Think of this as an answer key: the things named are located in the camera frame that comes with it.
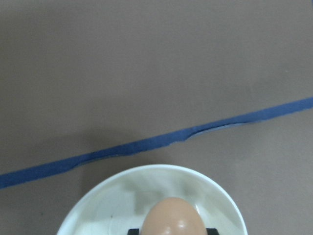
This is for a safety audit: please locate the brown egg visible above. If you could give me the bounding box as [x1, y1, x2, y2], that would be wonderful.
[140, 197, 207, 235]

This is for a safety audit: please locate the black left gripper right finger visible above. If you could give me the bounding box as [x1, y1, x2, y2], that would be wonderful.
[206, 228, 219, 235]

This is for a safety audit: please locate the white round bowl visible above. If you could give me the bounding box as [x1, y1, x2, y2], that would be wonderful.
[58, 164, 247, 235]

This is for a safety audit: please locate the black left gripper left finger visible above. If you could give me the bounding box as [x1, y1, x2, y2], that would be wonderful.
[128, 228, 140, 235]

